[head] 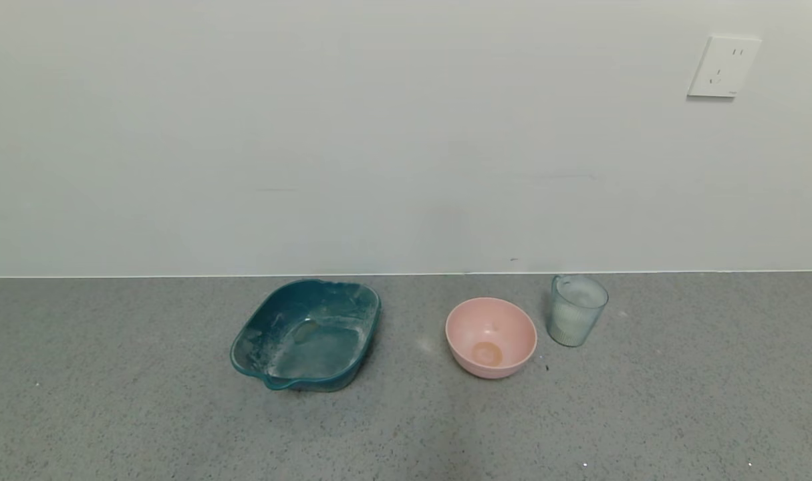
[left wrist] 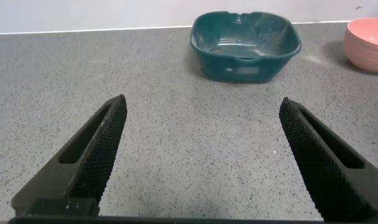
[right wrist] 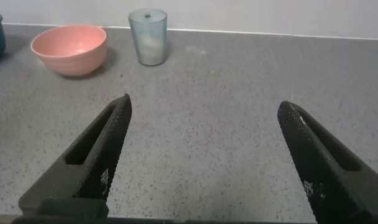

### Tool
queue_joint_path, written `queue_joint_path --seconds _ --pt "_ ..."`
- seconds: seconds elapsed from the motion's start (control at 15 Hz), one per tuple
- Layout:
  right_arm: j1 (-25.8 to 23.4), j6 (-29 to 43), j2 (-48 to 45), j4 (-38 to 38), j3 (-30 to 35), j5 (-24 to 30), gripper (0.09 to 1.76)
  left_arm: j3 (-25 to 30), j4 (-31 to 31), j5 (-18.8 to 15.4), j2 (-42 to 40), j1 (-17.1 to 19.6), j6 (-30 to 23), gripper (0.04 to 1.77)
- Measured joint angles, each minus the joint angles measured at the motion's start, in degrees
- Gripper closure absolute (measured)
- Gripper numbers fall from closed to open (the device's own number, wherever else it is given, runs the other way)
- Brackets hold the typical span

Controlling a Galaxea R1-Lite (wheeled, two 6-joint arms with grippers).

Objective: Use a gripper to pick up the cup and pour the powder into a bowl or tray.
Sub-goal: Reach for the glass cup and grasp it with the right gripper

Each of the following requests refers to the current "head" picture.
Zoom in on clear ribbed glass cup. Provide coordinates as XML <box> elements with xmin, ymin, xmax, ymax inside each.
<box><xmin>547</xmin><ymin>274</ymin><xmax>610</xmax><ymax>348</ymax></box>

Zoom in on beige powder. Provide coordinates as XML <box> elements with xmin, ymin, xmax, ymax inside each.
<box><xmin>551</xmin><ymin>302</ymin><xmax>600</xmax><ymax>345</ymax></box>

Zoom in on pink round bowl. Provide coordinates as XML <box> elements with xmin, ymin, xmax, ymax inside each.
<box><xmin>445</xmin><ymin>297</ymin><xmax>538</xmax><ymax>379</ymax></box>

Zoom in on teal plastic square tray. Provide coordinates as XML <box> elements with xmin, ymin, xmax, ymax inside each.
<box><xmin>230</xmin><ymin>279</ymin><xmax>382</xmax><ymax>392</ymax></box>

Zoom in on white wall socket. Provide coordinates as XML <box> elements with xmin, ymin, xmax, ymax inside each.
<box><xmin>687</xmin><ymin>35</ymin><xmax>762</xmax><ymax>100</ymax></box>

